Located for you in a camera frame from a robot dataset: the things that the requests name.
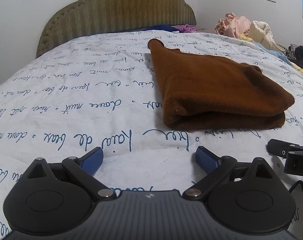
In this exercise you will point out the cream padded jacket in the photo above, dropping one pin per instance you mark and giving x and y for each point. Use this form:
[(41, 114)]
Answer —
[(261, 32)]

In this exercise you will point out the white script-print bed sheet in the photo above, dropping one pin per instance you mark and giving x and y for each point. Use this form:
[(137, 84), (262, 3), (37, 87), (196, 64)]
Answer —
[(101, 91)]

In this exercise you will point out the light blue cloth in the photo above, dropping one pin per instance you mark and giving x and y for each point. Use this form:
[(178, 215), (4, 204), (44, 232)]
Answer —
[(277, 54)]

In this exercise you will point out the dark blue cloth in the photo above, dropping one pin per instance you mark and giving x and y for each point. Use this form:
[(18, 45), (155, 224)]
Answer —
[(162, 27)]

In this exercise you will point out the yellow cloth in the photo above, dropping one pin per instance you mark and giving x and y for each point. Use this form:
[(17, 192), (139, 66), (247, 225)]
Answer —
[(245, 38)]

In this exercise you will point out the pink crumpled clothes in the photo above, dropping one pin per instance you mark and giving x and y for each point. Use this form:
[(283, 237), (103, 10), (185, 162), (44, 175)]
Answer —
[(233, 26)]

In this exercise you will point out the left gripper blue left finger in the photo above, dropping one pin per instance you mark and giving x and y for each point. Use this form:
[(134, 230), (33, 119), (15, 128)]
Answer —
[(81, 171)]

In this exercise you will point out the brown knit sweater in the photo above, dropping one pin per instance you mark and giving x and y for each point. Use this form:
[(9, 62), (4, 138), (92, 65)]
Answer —
[(209, 92)]

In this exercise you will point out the black white patterned cloth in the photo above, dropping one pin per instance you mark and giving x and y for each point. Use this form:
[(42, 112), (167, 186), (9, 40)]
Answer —
[(289, 54)]

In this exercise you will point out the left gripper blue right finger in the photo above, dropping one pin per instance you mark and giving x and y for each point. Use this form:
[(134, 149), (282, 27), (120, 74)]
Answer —
[(218, 169)]

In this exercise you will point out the olive green padded headboard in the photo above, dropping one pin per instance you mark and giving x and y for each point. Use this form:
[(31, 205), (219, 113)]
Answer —
[(89, 17)]

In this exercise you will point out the purple cloth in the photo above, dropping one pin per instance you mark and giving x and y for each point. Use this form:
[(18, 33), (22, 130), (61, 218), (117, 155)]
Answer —
[(186, 28)]

